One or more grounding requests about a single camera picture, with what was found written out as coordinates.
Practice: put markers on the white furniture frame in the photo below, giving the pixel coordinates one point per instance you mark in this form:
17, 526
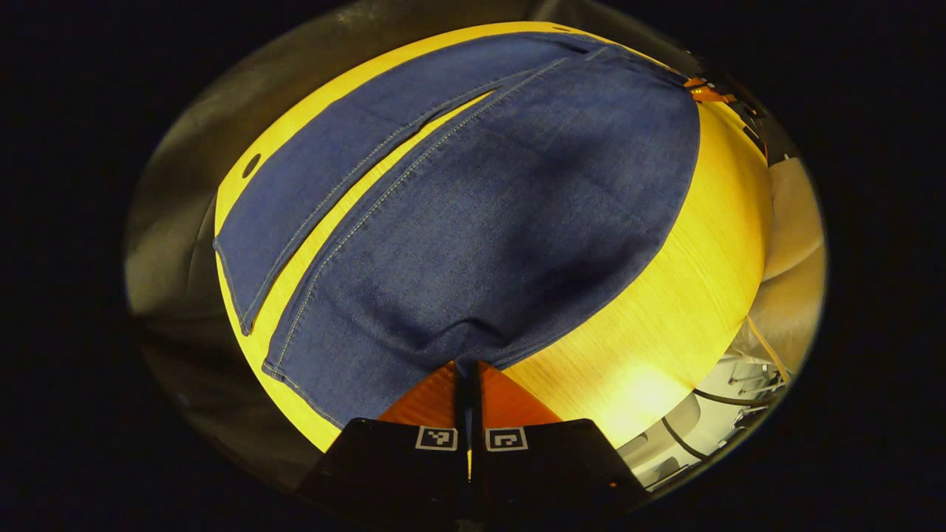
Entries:
709, 428

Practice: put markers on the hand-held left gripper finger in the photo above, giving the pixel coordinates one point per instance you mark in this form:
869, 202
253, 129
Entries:
477, 436
460, 436

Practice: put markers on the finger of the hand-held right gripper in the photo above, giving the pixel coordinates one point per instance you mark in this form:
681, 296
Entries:
708, 92

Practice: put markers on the blue denim jeans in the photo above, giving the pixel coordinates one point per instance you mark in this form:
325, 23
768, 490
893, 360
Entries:
480, 222

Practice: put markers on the black backdrop cloth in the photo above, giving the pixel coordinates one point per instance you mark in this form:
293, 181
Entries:
170, 258

